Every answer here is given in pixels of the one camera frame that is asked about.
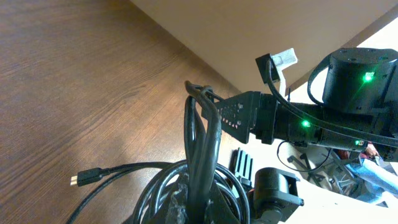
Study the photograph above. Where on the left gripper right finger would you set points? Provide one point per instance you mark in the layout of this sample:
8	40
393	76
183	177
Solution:
217	210

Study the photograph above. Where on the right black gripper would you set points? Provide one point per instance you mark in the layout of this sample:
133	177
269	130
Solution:
261	113

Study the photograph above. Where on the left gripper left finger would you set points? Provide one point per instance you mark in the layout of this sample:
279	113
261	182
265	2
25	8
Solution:
177	206

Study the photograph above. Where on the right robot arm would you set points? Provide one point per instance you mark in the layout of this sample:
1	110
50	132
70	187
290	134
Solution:
358	107

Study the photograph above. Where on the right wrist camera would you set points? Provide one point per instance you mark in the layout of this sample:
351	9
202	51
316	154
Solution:
267	68

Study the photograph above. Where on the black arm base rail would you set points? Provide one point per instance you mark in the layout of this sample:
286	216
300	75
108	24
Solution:
272	193

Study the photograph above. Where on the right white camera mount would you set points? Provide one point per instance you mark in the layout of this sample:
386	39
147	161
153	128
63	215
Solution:
282	61

